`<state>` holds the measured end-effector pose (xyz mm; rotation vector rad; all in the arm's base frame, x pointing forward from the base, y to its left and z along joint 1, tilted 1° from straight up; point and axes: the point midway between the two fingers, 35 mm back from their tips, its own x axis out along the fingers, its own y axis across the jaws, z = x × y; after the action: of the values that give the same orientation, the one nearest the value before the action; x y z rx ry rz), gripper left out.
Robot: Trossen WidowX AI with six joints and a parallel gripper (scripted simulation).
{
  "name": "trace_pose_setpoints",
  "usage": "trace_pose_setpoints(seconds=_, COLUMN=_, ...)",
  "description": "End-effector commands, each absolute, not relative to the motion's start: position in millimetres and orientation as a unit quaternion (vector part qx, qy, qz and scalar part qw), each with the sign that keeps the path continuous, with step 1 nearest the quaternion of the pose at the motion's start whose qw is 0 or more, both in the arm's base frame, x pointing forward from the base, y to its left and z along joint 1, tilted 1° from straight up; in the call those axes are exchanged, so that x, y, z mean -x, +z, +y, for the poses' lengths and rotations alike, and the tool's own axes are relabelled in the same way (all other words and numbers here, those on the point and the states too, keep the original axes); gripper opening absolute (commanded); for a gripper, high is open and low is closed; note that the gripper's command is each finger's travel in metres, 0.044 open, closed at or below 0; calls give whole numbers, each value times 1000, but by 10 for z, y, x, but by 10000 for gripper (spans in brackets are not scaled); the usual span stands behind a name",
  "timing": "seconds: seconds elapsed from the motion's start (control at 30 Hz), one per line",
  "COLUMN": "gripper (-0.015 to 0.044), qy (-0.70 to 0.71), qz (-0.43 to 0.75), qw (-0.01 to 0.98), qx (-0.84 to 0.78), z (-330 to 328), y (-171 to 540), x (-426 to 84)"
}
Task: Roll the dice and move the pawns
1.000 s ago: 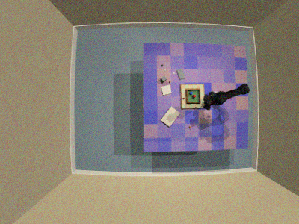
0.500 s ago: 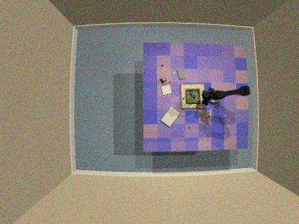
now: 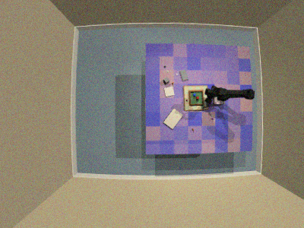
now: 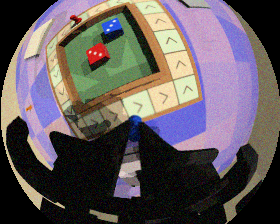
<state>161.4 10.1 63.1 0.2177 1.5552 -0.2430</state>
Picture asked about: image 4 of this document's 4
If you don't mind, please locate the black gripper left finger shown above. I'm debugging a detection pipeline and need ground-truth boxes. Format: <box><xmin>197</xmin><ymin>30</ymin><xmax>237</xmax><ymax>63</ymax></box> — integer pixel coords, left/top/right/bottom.
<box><xmin>49</xmin><ymin>119</ymin><xmax>131</xmax><ymax>197</ymax></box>

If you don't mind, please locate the blue pawn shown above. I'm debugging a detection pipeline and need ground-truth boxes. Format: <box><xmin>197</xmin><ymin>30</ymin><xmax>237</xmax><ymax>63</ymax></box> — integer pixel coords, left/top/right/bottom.
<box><xmin>127</xmin><ymin>114</ymin><xmax>141</xmax><ymax>142</ymax></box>

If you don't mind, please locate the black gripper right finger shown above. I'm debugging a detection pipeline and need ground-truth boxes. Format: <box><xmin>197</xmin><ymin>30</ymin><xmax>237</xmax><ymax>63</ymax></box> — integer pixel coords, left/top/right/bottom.
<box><xmin>139</xmin><ymin>122</ymin><xmax>219</xmax><ymax>199</ymax></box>

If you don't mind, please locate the red pawn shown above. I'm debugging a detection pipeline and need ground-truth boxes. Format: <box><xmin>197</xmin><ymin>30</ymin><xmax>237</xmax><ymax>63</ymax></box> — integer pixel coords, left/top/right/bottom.
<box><xmin>70</xmin><ymin>14</ymin><xmax>81</xmax><ymax>23</ymax></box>

